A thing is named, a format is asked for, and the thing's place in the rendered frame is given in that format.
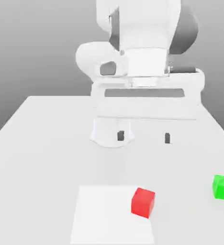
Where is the small red cube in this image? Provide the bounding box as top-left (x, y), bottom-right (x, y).
top-left (131, 187), bottom-right (156, 219)

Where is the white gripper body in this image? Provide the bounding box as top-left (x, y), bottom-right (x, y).
top-left (90, 81), bottom-right (202, 121)

